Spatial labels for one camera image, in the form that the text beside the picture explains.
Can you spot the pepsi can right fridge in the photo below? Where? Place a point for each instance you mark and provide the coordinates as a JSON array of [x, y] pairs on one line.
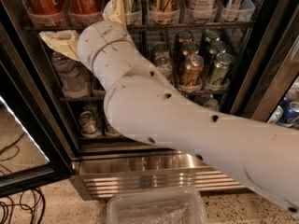
[[290, 112]]

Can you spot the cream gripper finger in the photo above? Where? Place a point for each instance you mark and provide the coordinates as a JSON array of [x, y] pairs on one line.
[[114, 11], [64, 42]]

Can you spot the gold soda can front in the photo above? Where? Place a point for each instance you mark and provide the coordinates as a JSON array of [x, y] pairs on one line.
[[190, 76]]

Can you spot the steel fridge bottom grille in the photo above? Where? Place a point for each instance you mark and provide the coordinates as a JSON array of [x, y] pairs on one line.
[[96, 179]]

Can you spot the red coke can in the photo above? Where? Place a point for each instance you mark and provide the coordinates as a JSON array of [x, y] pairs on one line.
[[46, 13], [85, 12]]

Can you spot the silver can bottom left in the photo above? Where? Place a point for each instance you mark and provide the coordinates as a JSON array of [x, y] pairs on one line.
[[89, 125]]

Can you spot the green soda can front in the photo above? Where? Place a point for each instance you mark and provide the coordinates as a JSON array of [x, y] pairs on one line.
[[218, 70]]

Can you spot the white green soda can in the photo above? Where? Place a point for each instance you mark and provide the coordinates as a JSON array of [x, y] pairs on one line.
[[165, 66]]

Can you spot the green tall can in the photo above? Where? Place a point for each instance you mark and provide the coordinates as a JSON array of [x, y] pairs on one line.
[[132, 11]]

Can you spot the clear plastic bin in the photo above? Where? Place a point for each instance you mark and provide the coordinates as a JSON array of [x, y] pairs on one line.
[[178, 205]]

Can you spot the top wire shelf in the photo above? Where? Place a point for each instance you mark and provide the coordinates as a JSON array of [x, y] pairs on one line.
[[155, 27]]

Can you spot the clear water bottle middle shelf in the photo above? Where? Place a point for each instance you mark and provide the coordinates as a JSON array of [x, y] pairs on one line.
[[74, 84]]

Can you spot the gold tall can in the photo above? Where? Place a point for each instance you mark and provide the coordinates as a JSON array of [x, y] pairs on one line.
[[163, 12]]

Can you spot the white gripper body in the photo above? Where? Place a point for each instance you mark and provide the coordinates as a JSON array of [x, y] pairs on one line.
[[99, 37]]

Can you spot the water bottle bottom right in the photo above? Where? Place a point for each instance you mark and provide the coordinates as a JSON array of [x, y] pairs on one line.
[[211, 104]]

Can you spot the open fridge glass door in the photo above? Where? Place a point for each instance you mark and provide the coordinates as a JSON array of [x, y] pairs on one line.
[[23, 101]]

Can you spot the blue white tall can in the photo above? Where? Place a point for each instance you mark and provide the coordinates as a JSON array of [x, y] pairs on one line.
[[234, 10]]

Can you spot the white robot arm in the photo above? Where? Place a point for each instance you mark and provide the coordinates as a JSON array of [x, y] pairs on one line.
[[142, 105]]

